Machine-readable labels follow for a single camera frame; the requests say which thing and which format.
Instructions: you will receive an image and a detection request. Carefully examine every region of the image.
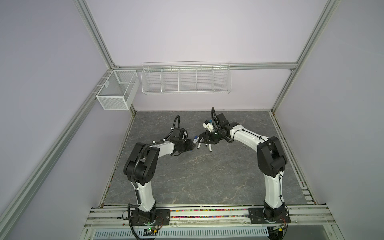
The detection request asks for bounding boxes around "blue capped whiteboard marker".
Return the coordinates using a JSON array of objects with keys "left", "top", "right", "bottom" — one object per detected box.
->
[{"left": 193, "top": 136, "right": 199, "bottom": 145}]

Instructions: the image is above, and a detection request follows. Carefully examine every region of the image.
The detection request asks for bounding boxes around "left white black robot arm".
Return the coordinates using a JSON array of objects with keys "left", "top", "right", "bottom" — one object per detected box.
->
[{"left": 123, "top": 128, "right": 196, "bottom": 213}]

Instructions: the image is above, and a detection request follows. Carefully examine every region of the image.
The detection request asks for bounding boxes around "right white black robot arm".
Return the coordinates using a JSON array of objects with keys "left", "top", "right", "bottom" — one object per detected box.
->
[{"left": 198, "top": 108, "right": 288, "bottom": 222}]

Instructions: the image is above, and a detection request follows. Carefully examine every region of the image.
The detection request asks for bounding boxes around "white mesh square basket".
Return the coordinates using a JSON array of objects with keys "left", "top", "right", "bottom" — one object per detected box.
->
[{"left": 96, "top": 70, "right": 140, "bottom": 111}]

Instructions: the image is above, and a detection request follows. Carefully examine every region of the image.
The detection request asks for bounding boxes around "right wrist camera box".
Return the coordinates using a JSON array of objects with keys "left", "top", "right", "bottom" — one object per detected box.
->
[{"left": 203, "top": 120, "right": 216, "bottom": 133}]

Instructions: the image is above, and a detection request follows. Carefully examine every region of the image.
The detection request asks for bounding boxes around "black corrugated left cable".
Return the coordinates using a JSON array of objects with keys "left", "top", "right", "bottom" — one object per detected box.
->
[{"left": 131, "top": 140, "right": 160, "bottom": 187}]

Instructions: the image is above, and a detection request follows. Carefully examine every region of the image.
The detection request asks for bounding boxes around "white wire long basket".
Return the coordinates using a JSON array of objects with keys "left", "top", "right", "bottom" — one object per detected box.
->
[{"left": 141, "top": 67, "right": 232, "bottom": 95}]

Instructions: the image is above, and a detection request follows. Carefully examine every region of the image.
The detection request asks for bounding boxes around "aluminium frame profile back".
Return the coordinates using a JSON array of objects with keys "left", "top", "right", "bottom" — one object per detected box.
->
[{"left": 114, "top": 61, "right": 298, "bottom": 72}]

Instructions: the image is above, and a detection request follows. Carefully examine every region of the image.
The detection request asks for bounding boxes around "aluminium frame profile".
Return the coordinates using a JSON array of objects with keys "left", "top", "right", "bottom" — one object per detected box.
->
[
  {"left": 114, "top": 61, "right": 298, "bottom": 72},
  {"left": 1, "top": 1, "right": 131, "bottom": 240},
  {"left": 271, "top": 0, "right": 341, "bottom": 114}
]

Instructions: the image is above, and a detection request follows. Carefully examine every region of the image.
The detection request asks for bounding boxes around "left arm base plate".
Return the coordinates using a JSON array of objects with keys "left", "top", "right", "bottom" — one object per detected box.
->
[{"left": 129, "top": 209, "right": 171, "bottom": 226}]

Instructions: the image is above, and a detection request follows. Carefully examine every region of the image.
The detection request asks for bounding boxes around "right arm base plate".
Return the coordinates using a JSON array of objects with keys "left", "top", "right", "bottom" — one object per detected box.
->
[{"left": 248, "top": 206, "right": 291, "bottom": 224}]

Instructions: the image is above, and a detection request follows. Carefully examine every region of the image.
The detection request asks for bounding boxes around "white vented cable duct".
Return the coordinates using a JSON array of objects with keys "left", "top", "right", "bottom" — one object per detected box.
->
[{"left": 93, "top": 226, "right": 269, "bottom": 240}]

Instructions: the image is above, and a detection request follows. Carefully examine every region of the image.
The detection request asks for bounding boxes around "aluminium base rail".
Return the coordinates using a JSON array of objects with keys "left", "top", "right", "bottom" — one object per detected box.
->
[{"left": 84, "top": 205, "right": 336, "bottom": 229}]

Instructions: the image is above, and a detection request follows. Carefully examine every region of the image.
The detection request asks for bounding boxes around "aluminium frame profile right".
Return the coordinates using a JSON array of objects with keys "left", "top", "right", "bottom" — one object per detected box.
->
[{"left": 271, "top": 0, "right": 341, "bottom": 114}]

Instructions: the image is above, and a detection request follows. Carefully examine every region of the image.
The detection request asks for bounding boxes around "aluminium frame profile left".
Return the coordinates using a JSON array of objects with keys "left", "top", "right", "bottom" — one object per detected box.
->
[{"left": 1, "top": 1, "right": 131, "bottom": 240}]

